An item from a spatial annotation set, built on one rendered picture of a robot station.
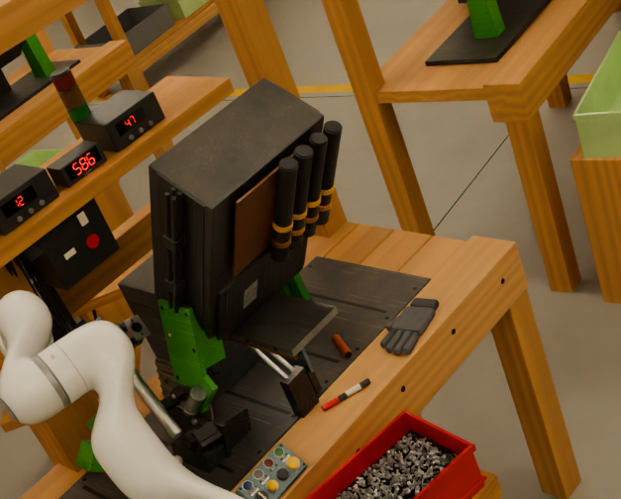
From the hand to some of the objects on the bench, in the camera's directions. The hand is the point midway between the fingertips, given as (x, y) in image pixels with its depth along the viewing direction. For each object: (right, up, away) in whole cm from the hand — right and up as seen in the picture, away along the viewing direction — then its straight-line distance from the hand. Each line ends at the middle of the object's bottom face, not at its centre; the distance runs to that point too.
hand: (131, 334), depth 235 cm
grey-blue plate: (+40, -15, +19) cm, 46 cm away
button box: (+33, -36, -3) cm, 49 cm away
